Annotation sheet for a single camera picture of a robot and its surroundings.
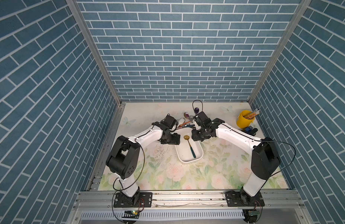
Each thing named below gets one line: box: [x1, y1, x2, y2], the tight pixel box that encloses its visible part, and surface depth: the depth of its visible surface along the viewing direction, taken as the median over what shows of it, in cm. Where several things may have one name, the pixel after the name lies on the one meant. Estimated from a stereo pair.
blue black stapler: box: [241, 125, 258, 137], surface depth 102 cm
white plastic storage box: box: [173, 127, 204, 164], surface depth 93 cm
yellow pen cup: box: [236, 110, 255, 129], surface depth 103 cm
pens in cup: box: [244, 108, 262, 119], surface depth 98 cm
